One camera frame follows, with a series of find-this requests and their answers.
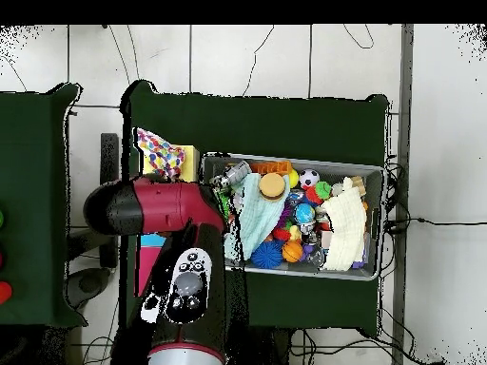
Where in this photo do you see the clear mesh bin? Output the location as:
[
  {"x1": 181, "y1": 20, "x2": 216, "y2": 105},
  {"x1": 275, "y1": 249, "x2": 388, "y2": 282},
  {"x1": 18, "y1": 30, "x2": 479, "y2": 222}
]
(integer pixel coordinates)
[{"x1": 192, "y1": 151, "x2": 387, "y2": 282}]

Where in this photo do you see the silver robot toy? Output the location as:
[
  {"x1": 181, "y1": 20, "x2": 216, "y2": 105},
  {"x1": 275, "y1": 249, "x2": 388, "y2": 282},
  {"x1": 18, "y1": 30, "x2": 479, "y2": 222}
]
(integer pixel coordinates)
[{"x1": 210, "y1": 159, "x2": 253, "y2": 189}]

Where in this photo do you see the orange plastic block toy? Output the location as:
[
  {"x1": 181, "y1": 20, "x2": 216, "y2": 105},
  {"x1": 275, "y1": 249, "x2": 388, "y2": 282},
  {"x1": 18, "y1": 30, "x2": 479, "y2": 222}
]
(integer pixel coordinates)
[{"x1": 249, "y1": 160, "x2": 294, "y2": 177}]

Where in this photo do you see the green spiky ball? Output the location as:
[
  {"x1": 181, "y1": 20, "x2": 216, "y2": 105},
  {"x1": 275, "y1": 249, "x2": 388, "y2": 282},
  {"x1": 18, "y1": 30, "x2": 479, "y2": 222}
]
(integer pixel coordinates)
[{"x1": 215, "y1": 187, "x2": 232, "y2": 221}]

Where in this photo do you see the dark green table cloth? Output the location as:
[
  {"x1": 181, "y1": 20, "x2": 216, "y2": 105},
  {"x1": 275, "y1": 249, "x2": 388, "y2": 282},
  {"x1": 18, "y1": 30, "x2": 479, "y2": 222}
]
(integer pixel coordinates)
[
  {"x1": 0, "y1": 82, "x2": 88, "y2": 330},
  {"x1": 118, "y1": 79, "x2": 390, "y2": 339}
]

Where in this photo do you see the grey round base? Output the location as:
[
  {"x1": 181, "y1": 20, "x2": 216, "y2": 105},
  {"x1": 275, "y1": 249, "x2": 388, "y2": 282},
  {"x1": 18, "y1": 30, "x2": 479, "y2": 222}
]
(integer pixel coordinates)
[{"x1": 64, "y1": 266, "x2": 111, "y2": 309}]

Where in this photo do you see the multicolour spotted cloth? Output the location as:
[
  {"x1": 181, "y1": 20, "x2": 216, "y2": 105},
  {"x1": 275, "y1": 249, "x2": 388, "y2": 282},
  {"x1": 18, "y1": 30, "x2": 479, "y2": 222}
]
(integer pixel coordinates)
[{"x1": 133, "y1": 126, "x2": 187, "y2": 181}]

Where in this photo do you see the small orange basketball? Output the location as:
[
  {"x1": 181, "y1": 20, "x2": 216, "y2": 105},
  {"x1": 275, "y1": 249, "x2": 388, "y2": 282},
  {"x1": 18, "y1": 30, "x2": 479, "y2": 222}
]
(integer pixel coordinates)
[{"x1": 282, "y1": 240, "x2": 304, "y2": 264}]

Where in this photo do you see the cream white cloth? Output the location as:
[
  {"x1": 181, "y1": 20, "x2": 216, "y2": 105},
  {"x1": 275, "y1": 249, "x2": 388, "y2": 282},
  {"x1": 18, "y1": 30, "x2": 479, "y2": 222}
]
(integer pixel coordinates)
[{"x1": 318, "y1": 176, "x2": 369, "y2": 273}]

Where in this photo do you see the black cable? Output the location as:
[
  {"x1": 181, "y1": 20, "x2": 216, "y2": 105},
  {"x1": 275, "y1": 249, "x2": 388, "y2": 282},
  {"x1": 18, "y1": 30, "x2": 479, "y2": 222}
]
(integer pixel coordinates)
[{"x1": 383, "y1": 217, "x2": 487, "y2": 229}]

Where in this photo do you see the blue globe ball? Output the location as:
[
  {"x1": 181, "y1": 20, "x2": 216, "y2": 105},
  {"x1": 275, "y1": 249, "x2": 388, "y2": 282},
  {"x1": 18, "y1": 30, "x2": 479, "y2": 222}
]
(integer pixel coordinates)
[{"x1": 293, "y1": 202, "x2": 317, "y2": 225}]

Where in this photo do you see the black flat stand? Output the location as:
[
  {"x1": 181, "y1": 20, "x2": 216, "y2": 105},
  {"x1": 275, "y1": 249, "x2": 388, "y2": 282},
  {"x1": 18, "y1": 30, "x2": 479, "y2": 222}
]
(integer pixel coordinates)
[{"x1": 99, "y1": 132, "x2": 120, "y2": 269}]

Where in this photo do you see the light blue cloth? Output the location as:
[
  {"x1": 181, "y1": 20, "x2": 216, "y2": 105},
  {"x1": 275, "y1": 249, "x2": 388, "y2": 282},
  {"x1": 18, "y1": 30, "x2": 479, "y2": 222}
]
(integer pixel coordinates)
[{"x1": 224, "y1": 172, "x2": 291, "y2": 263}]

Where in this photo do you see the small soccer ball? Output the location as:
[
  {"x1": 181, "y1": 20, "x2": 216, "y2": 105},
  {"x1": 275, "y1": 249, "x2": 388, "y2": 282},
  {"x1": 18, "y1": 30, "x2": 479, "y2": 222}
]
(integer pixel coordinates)
[{"x1": 298, "y1": 168, "x2": 321, "y2": 190}]

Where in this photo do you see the wooden box with three holes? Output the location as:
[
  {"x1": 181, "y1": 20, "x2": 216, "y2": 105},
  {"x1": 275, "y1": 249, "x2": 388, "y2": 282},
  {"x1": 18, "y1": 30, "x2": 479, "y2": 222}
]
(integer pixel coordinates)
[{"x1": 134, "y1": 143, "x2": 201, "y2": 298}]

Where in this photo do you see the tan toy burger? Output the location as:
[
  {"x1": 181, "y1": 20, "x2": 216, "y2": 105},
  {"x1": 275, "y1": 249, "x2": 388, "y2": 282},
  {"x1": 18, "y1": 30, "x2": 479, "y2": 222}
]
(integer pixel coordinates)
[{"x1": 258, "y1": 172, "x2": 287, "y2": 202}]

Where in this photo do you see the blue spiky ball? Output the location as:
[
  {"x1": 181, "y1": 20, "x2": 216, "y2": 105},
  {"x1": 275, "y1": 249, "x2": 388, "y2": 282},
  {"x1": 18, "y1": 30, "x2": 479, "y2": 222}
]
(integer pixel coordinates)
[{"x1": 249, "y1": 240, "x2": 284, "y2": 270}]

